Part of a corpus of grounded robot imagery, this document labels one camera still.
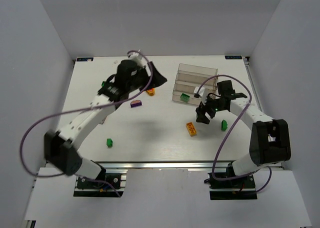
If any yellow rectangular lego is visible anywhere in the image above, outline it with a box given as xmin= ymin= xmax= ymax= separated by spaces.
xmin=185 ymin=122 xmax=197 ymax=137

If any clear tiered container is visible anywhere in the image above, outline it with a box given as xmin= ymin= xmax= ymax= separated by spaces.
xmin=172 ymin=63 xmax=218 ymax=106

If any left blue label sticker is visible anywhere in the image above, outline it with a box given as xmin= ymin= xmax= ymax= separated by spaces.
xmin=76 ymin=57 xmax=94 ymax=62

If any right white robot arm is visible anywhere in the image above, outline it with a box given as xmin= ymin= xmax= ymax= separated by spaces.
xmin=194 ymin=80 xmax=291 ymax=181

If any green square lego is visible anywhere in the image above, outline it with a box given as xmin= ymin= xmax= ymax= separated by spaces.
xmin=180 ymin=93 xmax=190 ymax=103

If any blue label sticker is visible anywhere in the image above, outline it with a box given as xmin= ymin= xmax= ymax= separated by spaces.
xmin=76 ymin=57 xmax=94 ymax=62
xmin=224 ymin=55 xmax=243 ymax=60

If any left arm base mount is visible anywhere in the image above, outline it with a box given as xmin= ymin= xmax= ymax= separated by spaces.
xmin=73 ymin=172 xmax=127 ymax=198

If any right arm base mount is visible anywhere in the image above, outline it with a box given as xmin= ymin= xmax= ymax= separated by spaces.
xmin=204 ymin=172 xmax=258 ymax=201

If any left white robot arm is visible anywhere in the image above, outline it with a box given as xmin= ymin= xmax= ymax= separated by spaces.
xmin=44 ymin=59 xmax=167 ymax=182

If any small green lego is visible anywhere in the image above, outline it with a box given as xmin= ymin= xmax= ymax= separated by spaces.
xmin=106 ymin=138 xmax=113 ymax=148

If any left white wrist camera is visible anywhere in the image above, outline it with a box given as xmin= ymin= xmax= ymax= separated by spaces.
xmin=127 ymin=50 xmax=145 ymax=67

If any green rounded lego right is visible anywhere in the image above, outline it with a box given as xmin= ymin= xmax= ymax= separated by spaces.
xmin=221 ymin=119 xmax=228 ymax=131

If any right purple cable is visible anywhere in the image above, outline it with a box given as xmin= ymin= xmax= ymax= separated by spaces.
xmin=193 ymin=74 xmax=273 ymax=194

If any aluminium table rail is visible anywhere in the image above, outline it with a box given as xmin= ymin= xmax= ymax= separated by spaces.
xmin=46 ymin=160 xmax=266 ymax=171

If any purple rounded lego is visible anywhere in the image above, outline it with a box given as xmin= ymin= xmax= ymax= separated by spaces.
xmin=130 ymin=100 xmax=143 ymax=108

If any orange rounded lego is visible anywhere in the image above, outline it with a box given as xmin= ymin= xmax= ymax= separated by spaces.
xmin=146 ymin=88 xmax=155 ymax=96

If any right blue label sticker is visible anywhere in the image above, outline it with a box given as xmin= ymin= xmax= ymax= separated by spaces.
xmin=224 ymin=55 xmax=243 ymax=60

